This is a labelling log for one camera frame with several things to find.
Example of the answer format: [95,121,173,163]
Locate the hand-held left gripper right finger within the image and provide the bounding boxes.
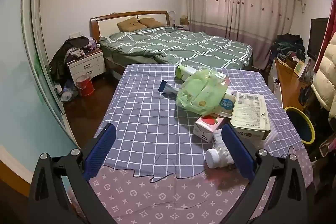
[221,123,308,224]

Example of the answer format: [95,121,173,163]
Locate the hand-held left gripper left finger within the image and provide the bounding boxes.
[28,123,117,224]

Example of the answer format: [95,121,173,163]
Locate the white pill bottle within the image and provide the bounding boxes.
[205,148,235,169]

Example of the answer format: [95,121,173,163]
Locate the pink strawberry milk carton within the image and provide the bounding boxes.
[193,114,226,143]

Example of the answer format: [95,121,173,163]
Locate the beige cardboard box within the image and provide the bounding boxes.
[230,92,271,139]

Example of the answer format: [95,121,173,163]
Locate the yellow-rimmed trash bin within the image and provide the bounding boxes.
[284,106,315,145]

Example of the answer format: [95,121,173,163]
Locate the green plastic bag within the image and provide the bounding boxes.
[176,68,231,115]

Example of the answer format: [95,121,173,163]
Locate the silver tube with blue cap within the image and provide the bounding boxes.
[158,80,184,98]

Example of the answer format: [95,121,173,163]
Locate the green and white bottle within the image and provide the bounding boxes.
[175,65,200,81]

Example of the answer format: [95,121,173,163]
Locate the red bucket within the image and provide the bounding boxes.
[76,75,95,97]

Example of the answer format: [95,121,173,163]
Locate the plastic bags on floor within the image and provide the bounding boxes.
[54,80,79,102]

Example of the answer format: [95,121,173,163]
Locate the mauve patterned cloth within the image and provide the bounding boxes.
[67,151,314,224]

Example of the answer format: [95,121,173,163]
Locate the white nightstand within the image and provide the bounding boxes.
[66,49,107,80]

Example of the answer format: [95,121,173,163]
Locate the wooden desk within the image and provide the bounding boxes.
[273,57,314,111]

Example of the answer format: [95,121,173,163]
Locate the black bag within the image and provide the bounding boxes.
[298,85,314,106]

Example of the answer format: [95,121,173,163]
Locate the black jacket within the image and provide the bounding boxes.
[49,36,91,83]

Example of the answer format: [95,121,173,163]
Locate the pile of clothes on nightstand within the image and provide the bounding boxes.
[67,39,101,58]

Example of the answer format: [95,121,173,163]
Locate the cream down jacket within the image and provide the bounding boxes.
[311,31,336,111]

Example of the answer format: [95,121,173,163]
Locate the dark pile of clothes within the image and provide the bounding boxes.
[268,34,306,72]

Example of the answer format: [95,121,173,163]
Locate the green checked quilt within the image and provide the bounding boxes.
[99,26,253,69]

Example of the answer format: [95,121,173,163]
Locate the sliding wardrobe door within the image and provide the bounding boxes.
[0,0,82,198]

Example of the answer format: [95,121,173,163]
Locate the brown pillow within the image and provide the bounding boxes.
[139,18,164,28]
[117,17,147,32]

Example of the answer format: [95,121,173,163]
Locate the wooden bed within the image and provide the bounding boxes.
[90,10,254,75]

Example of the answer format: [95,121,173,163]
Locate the black television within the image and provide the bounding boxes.
[307,17,329,63]

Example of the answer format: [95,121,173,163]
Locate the pink curtain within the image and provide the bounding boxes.
[182,0,296,43]

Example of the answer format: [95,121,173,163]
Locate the bedside lamp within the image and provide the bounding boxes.
[168,11,177,28]

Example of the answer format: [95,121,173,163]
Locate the red down jacket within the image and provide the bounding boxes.
[314,0,336,75]

